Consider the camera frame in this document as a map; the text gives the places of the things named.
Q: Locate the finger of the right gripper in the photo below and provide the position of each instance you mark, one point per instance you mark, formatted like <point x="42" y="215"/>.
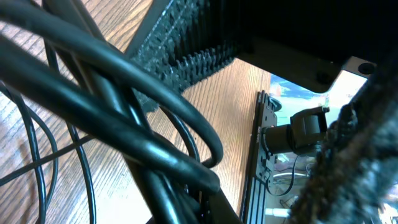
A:
<point x="182" y="42"/>

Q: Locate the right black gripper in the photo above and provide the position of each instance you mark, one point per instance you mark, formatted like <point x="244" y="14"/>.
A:
<point x="309" y="42"/>

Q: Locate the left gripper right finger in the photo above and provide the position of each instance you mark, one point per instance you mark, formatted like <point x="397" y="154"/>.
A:
<point x="357" y="164"/>

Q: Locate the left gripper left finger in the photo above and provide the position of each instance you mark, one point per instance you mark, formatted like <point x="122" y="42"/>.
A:
<point x="216" y="209"/>

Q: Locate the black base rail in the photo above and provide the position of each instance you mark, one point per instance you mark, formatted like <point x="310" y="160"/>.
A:
<point x="258" y="168"/>

